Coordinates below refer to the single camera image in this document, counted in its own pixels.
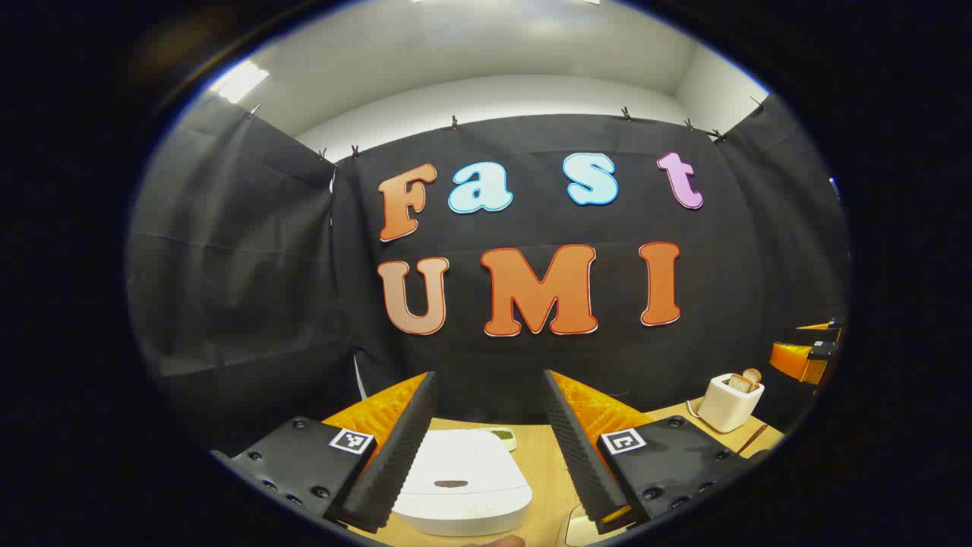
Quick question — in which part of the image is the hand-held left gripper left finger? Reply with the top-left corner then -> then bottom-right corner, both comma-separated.
210,371 -> 439,534

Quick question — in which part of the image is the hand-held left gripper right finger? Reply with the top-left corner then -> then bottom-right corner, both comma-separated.
541,369 -> 769,536

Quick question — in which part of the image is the white rice cooker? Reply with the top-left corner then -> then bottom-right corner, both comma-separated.
390,428 -> 534,538

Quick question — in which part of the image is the white toaster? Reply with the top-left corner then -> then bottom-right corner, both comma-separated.
696,373 -> 765,434

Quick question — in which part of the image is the row of black cloth clips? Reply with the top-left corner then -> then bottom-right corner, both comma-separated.
245,95 -> 768,162

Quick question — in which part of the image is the ceiling light panel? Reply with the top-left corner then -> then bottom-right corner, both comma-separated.
211,61 -> 270,103

